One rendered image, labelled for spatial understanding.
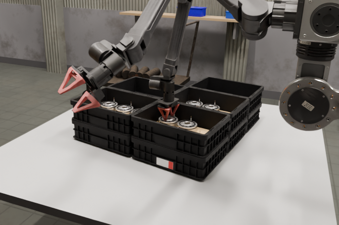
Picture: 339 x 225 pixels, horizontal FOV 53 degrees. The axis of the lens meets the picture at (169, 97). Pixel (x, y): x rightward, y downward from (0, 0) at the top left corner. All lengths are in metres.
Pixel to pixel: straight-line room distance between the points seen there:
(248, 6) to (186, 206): 0.80
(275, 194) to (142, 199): 0.56
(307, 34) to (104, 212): 0.95
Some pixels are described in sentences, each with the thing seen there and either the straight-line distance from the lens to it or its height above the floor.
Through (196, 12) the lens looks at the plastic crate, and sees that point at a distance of 4.54.
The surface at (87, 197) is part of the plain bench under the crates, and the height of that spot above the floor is 0.70.
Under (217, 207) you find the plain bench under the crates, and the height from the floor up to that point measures 0.70.
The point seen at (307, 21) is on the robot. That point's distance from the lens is 1.05.
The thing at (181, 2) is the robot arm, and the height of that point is 1.45.
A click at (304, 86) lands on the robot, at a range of 1.29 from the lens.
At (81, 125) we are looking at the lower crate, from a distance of 1.86.
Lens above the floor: 1.53
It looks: 19 degrees down
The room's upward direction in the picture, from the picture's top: 2 degrees clockwise
